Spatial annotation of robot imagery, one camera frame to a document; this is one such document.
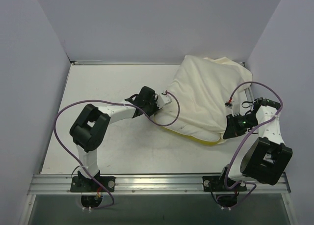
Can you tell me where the white pillow yellow edge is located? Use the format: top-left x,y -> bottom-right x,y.
154,111 -> 225,146

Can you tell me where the cream pillowcase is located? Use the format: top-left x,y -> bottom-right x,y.
161,55 -> 253,137

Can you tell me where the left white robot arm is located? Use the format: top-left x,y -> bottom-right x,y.
70,86 -> 172,191

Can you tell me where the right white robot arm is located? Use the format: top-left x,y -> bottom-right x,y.
217,97 -> 293,190

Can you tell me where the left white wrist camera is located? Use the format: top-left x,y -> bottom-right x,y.
157,93 -> 172,109

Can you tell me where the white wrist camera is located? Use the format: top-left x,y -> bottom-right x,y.
157,93 -> 172,109
224,98 -> 241,116

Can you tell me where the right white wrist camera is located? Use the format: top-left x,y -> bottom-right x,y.
224,98 -> 241,116

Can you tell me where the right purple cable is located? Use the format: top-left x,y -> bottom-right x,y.
215,81 -> 284,208

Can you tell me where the purple cable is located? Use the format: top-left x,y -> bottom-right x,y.
215,81 -> 284,208
54,90 -> 181,209

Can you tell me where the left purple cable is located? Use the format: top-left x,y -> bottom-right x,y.
54,90 -> 181,209

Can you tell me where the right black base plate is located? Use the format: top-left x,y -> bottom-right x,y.
202,175 -> 247,192

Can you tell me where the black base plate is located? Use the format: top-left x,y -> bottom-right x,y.
70,176 -> 116,193
202,175 -> 247,192

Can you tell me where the aluminium front rail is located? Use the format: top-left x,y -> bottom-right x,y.
27,171 -> 291,196

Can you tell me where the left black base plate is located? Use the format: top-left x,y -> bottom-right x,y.
70,176 -> 116,193

